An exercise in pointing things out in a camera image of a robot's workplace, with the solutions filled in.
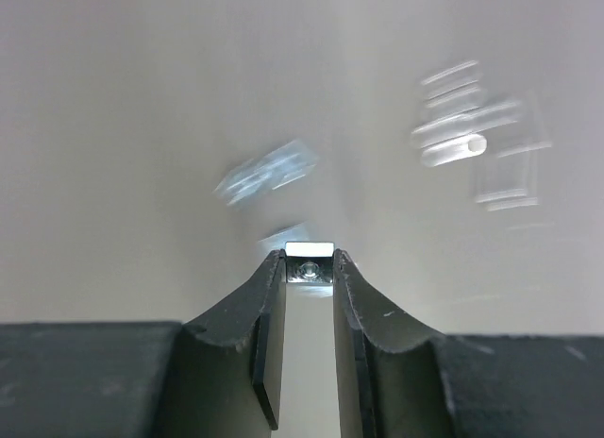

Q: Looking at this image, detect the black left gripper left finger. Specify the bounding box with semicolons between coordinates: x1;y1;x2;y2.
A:
1;251;286;437

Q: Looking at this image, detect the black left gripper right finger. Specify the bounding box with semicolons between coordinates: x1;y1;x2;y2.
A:
333;250;603;437

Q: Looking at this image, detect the silver T-slot nut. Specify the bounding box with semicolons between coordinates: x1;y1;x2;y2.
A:
471;142;552;211
411;59;524;149
284;242;335;287
214;140;318;206

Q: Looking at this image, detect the long silver cap screw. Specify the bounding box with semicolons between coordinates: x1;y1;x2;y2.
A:
420;133;488;167

